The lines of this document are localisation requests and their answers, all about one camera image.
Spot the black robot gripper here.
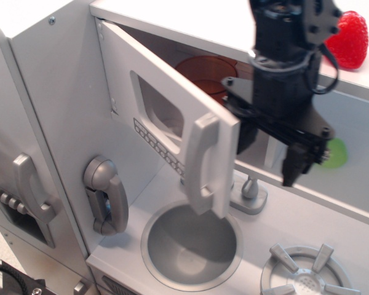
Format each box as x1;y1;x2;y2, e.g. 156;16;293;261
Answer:
221;52;335;187

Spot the silver microwave door handle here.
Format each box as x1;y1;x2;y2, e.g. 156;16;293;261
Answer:
184;113;219;215

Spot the grey toy microwave door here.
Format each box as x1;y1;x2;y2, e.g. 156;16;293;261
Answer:
95;17;241;219

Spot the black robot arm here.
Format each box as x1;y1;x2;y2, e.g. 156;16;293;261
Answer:
222;1;342;187

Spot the silver toy faucet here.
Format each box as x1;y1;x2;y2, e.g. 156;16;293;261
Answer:
181;170;268;218

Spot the green toy fruit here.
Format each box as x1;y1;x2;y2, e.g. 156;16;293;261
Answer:
320;138;348;168

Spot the grey toy kitchen cabinet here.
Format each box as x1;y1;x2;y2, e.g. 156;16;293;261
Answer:
8;1;369;294

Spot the silver toy stove burner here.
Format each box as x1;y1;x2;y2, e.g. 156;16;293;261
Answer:
260;243;361;294

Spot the red toy strawberry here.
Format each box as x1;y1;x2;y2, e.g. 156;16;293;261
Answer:
325;10;369;69

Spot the silver round toy sink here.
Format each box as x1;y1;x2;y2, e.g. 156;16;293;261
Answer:
141;201;244;292

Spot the grey toy fridge door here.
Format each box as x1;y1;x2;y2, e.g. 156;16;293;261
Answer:
0;29;98;294

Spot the grey toy ice dispenser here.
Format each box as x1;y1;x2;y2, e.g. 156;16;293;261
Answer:
0;187;55;248

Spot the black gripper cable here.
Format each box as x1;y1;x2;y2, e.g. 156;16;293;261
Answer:
310;42;339;95

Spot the silver fridge door handle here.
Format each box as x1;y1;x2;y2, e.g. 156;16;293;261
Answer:
12;153;56;224

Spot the black metal frame base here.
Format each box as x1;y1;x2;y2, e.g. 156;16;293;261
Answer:
0;260;49;294

